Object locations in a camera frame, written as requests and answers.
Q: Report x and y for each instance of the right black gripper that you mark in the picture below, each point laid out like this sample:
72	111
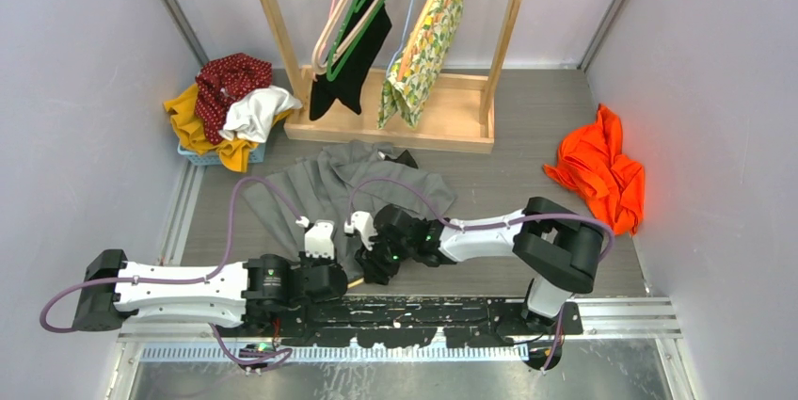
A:
375	271

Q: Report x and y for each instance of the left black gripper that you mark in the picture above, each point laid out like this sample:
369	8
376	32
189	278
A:
306	261

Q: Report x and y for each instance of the yellow hanger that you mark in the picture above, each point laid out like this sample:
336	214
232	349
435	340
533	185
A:
354	283

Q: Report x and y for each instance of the grey garment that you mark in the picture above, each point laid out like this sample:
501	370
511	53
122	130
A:
319	186

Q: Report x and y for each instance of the lemon print skirt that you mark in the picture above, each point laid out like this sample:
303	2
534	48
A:
408	101

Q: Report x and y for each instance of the black skirt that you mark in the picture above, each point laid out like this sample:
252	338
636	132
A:
346	87

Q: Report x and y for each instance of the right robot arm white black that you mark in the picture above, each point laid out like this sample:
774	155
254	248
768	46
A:
563	249

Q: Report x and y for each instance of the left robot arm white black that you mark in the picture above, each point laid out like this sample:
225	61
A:
252	294

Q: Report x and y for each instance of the wooden hanger rack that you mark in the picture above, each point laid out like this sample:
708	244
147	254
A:
458	118

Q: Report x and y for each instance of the beige hanger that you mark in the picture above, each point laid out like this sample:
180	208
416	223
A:
327	37

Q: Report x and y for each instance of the orange hanger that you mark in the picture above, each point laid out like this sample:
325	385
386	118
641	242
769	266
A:
428	42

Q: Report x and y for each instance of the mustard yellow garment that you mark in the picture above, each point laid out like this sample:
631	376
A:
189	130

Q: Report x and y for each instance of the light blue plastic basket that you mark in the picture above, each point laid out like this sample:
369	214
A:
212	159

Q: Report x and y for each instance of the white garment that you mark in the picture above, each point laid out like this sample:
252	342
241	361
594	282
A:
252	118

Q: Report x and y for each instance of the orange garment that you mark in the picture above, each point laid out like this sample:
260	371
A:
591	163

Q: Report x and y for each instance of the red polka dot garment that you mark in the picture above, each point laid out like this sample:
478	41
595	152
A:
223	82

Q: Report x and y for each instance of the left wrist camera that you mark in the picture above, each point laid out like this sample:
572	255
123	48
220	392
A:
318	238

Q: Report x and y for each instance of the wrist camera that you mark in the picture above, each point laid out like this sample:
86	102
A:
318	238
361	224

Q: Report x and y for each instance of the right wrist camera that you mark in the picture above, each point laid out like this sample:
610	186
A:
361	224

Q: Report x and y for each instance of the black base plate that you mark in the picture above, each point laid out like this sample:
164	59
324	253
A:
405	321

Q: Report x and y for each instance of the aluminium slotted rail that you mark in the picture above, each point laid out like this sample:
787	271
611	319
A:
435	352

